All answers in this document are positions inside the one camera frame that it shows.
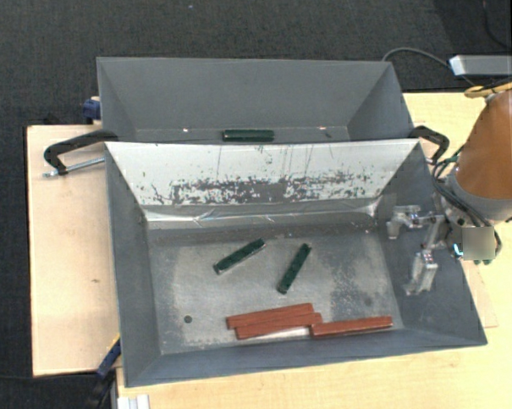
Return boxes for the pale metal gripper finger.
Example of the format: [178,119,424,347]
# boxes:
[385,204,430,240]
[401,250,441,297]

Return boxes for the red-brown flat block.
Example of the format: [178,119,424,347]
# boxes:
[225,302,316,330]
[234,312,324,341]
[309,315,394,339]

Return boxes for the dark green flat block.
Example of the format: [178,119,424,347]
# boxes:
[211,237,268,276]
[222,126,276,144]
[275,242,315,296]

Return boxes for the grey metal bin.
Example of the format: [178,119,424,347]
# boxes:
[96,40,489,389]

